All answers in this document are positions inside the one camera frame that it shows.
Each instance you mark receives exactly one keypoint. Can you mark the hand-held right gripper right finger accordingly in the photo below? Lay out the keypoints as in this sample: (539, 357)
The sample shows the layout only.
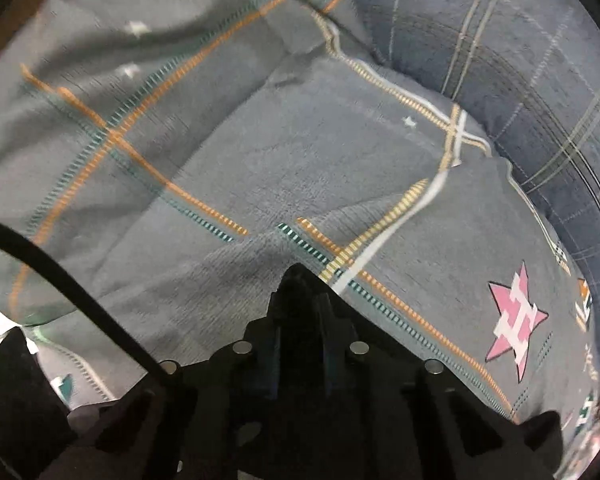
(317, 310)

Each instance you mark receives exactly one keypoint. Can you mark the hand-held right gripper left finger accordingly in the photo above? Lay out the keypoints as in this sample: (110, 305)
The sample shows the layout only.
(284, 305)

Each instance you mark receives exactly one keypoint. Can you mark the grey plaid star-print pants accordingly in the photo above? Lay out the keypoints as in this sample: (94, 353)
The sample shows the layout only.
(260, 170)

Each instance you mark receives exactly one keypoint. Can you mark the dark cloth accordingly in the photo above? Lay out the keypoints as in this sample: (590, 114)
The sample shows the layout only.
(15, 410)

